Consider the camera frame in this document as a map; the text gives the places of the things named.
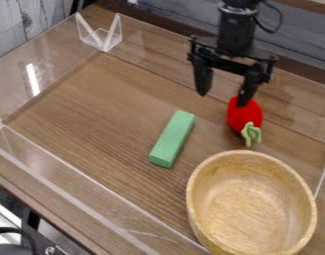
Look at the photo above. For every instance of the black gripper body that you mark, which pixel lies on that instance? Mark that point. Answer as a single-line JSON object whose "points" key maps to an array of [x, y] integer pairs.
{"points": [[233, 63]]}

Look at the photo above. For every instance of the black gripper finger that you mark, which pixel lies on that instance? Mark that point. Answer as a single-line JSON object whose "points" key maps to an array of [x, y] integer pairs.
{"points": [[248, 88], [203, 75]]}

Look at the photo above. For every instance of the red plush strawberry toy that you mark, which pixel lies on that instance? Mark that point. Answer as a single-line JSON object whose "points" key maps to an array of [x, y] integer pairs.
{"points": [[245, 120]]}

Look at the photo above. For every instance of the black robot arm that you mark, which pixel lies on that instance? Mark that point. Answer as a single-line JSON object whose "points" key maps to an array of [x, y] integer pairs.
{"points": [[237, 23]]}

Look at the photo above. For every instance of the green rectangular block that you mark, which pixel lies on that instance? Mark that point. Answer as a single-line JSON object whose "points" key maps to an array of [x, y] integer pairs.
{"points": [[172, 139]]}

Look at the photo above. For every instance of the wooden bowl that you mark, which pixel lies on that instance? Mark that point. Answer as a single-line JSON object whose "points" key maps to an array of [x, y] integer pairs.
{"points": [[251, 206]]}

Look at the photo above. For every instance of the black device at corner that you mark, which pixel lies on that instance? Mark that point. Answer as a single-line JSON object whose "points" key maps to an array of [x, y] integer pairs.
{"points": [[34, 243]]}

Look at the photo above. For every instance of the clear acrylic corner bracket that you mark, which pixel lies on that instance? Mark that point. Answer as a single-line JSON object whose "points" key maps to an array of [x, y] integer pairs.
{"points": [[102, 39]]}

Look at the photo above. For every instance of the clear acrylic enclosure wall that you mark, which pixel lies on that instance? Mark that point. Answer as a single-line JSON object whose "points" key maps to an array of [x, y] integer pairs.
{"points": [[82, 114]]}

